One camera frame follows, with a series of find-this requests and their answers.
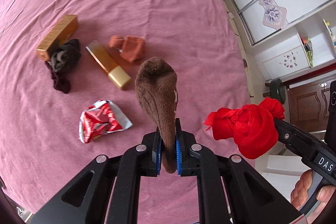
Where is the orange sock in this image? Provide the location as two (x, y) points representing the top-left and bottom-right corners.
(108, 35), (145, 63)

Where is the white sliding wardrobe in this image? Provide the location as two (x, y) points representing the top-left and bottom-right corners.
(232, 0), (335, 80)

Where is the red snack wrapper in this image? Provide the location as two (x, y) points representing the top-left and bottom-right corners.
(79, 100), (133, 144)

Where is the pink bed sheet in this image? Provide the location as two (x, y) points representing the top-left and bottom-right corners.
(1, 0), (249, 213)

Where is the brown sock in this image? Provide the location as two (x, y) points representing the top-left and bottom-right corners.
(135, 57), (178, 173)

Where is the dark stool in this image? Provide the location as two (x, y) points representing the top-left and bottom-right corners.
(262, 79), (286, 105)

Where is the black sock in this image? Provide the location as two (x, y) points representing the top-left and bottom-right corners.
(45, 39), (81, 94)

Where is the gold cardboard box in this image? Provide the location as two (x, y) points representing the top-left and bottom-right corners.
(36, 15), (78, 61)

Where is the brown wooden door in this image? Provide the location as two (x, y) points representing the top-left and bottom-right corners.
(288, 75), (335, 133)

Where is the red knotted cloth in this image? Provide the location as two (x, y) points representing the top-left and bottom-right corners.
(204, 97), (285, 160)

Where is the right hand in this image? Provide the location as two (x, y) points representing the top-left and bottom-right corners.
(290, 170), (335, 223)

